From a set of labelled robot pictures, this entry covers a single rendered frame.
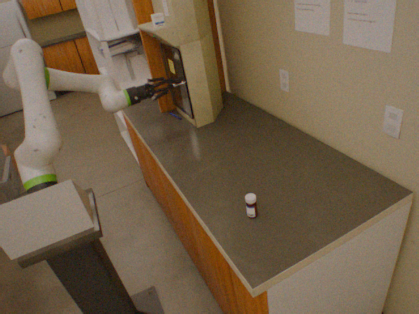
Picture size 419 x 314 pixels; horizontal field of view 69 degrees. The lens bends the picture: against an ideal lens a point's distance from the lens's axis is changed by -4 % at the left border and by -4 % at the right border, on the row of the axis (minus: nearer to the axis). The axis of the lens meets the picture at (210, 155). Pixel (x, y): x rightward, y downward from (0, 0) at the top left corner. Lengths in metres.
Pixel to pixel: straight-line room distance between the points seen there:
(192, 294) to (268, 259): 1.17
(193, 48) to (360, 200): 1.06
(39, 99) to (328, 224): 1.14
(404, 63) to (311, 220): 0.60
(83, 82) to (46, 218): 0.73
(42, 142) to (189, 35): 0.87
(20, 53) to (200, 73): 0.84
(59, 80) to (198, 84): 0.69
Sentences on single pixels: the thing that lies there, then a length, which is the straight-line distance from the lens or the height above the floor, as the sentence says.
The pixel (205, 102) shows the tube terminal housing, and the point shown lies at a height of 1.07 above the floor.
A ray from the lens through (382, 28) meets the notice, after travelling 1.23.
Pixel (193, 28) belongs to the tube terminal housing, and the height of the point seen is 1.47.
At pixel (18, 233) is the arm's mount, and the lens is 1.34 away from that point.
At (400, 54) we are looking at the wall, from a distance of 1.21.
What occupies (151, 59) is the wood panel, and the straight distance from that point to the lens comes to 2.01.
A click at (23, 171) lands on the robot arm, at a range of 1.40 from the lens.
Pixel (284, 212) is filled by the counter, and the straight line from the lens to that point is 1.18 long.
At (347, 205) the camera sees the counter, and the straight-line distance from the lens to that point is 1.22.
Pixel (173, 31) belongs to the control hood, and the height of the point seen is 1.48.
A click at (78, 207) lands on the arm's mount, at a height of 1.05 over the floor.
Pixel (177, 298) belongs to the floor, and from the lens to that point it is 2.16.
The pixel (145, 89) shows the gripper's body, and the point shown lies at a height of 1.22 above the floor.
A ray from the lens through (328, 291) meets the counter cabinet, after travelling 1.30.
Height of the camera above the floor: 1.75
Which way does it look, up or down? 32 degrees down
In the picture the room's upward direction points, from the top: 11 degrees counter-clockwise
